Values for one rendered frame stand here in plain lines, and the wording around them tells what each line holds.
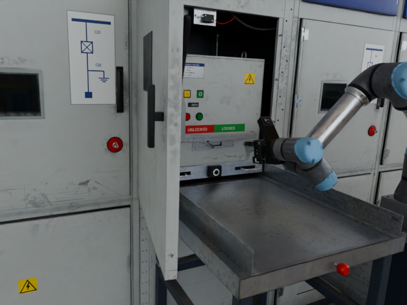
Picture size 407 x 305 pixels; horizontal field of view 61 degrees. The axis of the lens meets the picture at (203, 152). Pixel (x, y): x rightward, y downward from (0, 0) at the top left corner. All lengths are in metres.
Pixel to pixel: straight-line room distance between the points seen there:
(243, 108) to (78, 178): 0.77
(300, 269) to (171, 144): 0.48
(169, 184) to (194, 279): 0.98
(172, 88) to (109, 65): 0.59
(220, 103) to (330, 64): 0.60
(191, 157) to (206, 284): 0.62
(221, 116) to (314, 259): 0.79
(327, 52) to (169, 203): 1.24
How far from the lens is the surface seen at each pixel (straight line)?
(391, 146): 2.29
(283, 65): 1.67
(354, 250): 1.11
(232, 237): 0.93
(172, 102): 0.74
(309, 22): 1.74
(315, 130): 1.25
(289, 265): 0.96
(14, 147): 1.30
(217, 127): 1.54
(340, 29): 1.87
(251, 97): 1.62
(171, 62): 0.74
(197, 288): 1.74
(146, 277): 1.60
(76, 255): 1.45
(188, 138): 1.45
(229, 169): 1.61
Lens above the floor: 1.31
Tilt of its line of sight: 13 degrees down
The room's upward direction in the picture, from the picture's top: 2 degrees clockwise
